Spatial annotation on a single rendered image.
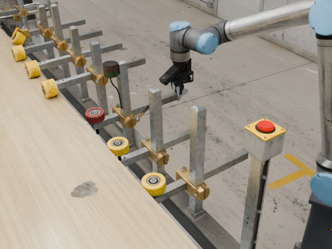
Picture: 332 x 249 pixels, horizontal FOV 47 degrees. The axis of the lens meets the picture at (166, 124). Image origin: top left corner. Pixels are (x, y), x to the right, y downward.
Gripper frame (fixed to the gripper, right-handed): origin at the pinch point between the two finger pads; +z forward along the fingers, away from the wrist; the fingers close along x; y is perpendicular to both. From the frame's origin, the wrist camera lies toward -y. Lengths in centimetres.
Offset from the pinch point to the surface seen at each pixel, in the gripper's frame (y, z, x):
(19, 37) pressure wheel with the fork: -45, -12, 96
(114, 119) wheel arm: -34.2, -1.9, -1.6
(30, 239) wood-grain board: -85, -7, -50
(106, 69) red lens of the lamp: -36.5, -28.3, -5.9
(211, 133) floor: 72, 83, 57
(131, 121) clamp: -29.3, -2.9, -8.4
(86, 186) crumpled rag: -63, -9, -41
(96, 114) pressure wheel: -42.4, -8.1, -2.6
